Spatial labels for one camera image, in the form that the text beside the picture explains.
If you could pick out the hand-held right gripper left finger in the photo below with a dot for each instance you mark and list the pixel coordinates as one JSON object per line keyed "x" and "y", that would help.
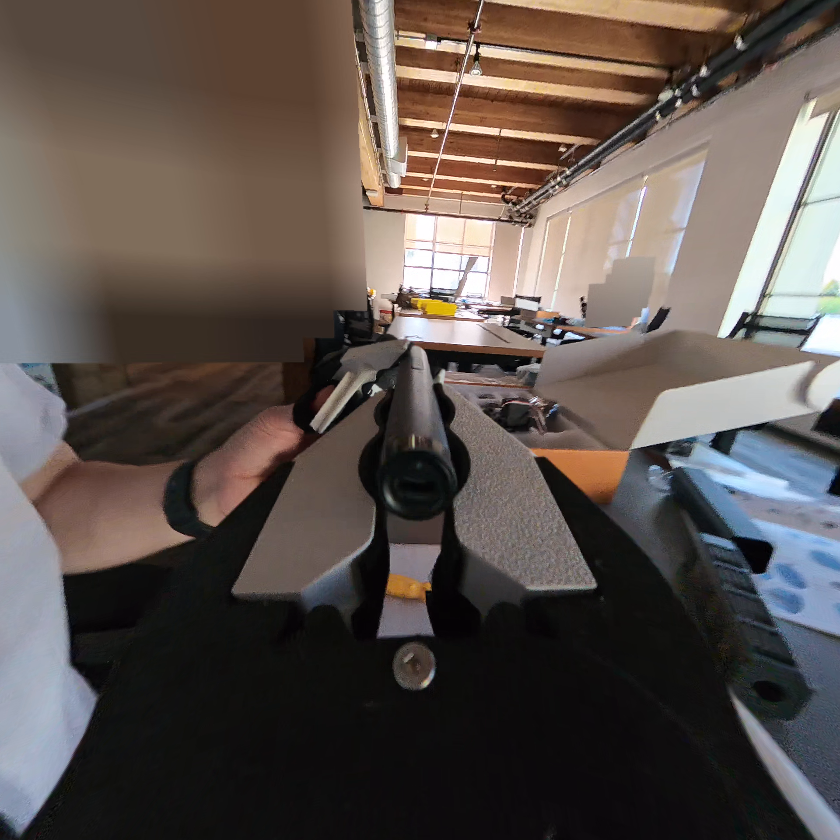
{"x": 308, "y": 525}

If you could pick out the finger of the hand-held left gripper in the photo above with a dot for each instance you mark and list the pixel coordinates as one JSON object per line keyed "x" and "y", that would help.
{"x": 374, "y": 354}

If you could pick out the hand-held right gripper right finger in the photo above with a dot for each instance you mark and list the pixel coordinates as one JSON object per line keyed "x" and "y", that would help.
{"x": 518, "y": 525}

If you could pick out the black electric screwdriver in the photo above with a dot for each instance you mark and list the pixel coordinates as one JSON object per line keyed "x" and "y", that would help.
{"x": 413, "y": 420}

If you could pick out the grey desk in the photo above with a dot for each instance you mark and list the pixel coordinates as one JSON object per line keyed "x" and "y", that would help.
{"x": 817, "y": 669}

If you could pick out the person's left hand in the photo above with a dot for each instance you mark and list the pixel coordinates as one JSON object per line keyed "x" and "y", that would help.
{"x": 249, "y": 459}

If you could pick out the row of yellow storage bins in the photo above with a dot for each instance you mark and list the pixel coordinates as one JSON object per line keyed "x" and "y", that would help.
{"x": 436, "y": 306}

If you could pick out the long wooden table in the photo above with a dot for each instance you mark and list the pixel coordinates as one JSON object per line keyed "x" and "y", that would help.
{"x": 459, "y": 334}

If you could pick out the white foam sheet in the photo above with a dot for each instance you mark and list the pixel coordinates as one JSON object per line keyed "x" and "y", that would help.
{"x": 410, "y": 558}

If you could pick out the paned window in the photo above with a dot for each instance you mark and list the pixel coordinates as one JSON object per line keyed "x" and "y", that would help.
{"x": 446, "y": 256}

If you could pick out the black wristband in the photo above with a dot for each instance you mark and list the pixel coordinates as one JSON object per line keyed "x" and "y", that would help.
{"x": 184, "y": 499}

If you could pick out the orange cardboard box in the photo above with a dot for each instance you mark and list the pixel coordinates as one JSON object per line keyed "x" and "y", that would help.
{"x": 656, "y": 394}

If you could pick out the dark grey case sleeve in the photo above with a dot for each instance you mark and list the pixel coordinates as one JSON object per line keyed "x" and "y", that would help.
{"x": 722, "y": 512}

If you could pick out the person's dark trousers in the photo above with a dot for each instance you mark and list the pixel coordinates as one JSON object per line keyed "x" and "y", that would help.
{"x": 111, "y": 623}

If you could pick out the white roller blinds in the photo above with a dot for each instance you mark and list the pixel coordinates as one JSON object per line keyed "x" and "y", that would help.
{"x": 610, "y": 243}

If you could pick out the black screwdriver bit holder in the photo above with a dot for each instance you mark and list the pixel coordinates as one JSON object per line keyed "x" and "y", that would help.
{"x": 754, "y": 643}

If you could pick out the instruction sheet blue prints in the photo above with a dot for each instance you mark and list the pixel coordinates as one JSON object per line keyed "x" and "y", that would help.
{"x": 800, "y": 577}

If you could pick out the pendant lamp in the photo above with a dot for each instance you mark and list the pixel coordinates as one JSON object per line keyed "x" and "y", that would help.
{"x": 476, "y": 62}

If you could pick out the black mesh chair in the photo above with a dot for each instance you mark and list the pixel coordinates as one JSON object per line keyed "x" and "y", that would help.
{"x": 774, "y": 328}

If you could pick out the black ceiling pipes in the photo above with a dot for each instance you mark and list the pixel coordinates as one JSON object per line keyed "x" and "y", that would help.
{"x": 623, "y": 134}

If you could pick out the silver ventilation duct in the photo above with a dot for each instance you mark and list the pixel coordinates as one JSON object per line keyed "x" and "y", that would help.
{"x": 380, "y": 79}

